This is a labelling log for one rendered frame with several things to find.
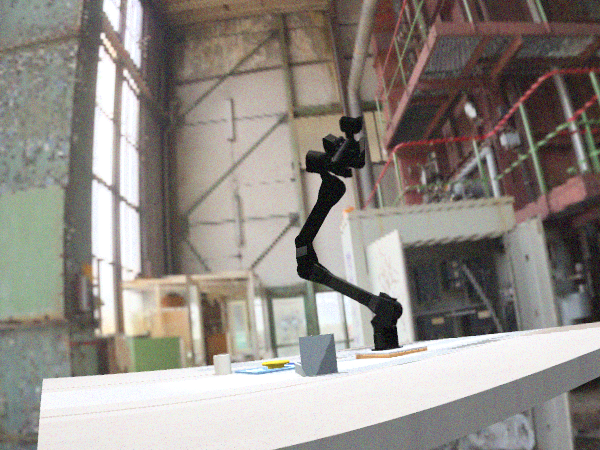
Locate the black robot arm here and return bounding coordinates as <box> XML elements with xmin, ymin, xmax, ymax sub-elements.
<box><xmin>295</xmin><ymin>133</ymin><xmax>403</xmax><ymax>351</ymax></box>

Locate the light blue flat mat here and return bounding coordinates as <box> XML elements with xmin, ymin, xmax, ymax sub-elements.
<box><xmin>234</xmin><ymin>364</ymin><xmax>295</xmax><ymax>375</ymax></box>

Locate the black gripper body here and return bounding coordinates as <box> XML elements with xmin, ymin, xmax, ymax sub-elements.
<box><xmin>336</xmin><ymin>116</ymin><xmax>365</xmax><ymax>169</ymax></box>

